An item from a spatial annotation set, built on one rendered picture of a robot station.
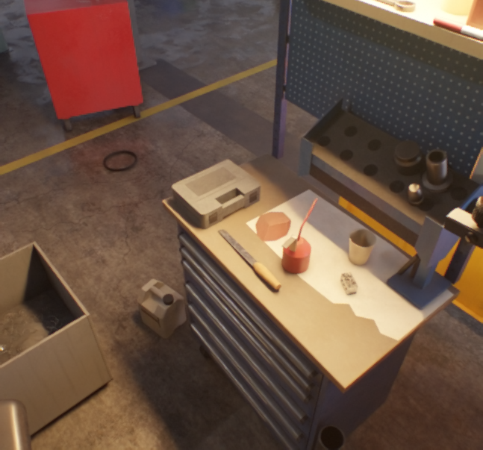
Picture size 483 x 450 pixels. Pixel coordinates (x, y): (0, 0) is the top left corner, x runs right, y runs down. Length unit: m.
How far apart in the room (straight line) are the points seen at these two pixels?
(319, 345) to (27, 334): 1.38
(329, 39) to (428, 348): 1.65
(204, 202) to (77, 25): 2.34
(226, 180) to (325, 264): 0.47
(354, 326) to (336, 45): 0.83
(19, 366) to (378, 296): 1.28
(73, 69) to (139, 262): 1.65
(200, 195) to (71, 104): 2.44
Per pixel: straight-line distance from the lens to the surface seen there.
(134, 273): 2.76
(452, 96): 1.31
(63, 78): 3.82
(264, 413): 1.93
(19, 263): 2.31
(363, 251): 1.45
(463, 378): 2.55
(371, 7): 1.15
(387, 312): 1.42
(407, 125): 1.41
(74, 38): 3.72
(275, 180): 1.78
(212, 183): 1.65
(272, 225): 1.55
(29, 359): 1.94
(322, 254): 1.52
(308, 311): 1.37
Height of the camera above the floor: 2.06
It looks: 42 degrees down
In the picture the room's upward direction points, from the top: straight up
